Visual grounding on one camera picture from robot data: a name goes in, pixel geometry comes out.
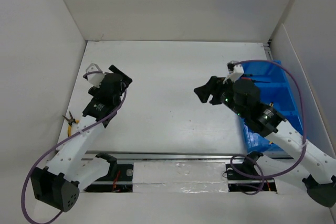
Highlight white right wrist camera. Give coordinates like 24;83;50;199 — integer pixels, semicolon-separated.
225;61;244;82

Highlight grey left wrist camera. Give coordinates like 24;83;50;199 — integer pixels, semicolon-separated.
83;63;104;88

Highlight yellow pliers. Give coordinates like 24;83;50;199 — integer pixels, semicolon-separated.
62;111;79;137

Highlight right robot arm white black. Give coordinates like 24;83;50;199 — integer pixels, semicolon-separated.
194;76;335;208

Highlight red handled screwdriver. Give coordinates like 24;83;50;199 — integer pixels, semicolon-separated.
241;77;270;83

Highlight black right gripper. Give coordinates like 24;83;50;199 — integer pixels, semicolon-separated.
195;74;248;118

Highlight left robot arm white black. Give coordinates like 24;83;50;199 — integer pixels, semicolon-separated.
28;63;132;212

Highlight blue plastic compartment bin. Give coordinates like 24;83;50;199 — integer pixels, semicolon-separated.
240;62;302;157

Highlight metal mounting rail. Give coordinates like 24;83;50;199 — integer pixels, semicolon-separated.
56;152;305;183

